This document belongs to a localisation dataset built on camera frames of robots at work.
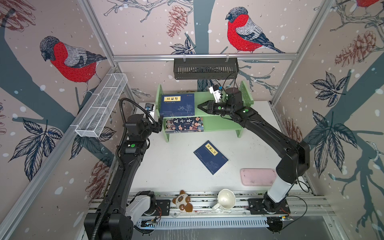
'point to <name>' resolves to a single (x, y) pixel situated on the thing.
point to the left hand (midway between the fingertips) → (154, 113)
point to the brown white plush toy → (182, 201)
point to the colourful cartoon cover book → (191, 124)
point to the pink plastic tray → (258, 177)
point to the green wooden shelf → (212, 123)
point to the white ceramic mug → (226, 200)
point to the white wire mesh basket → (89, 125)
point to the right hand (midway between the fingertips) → (197, 108)
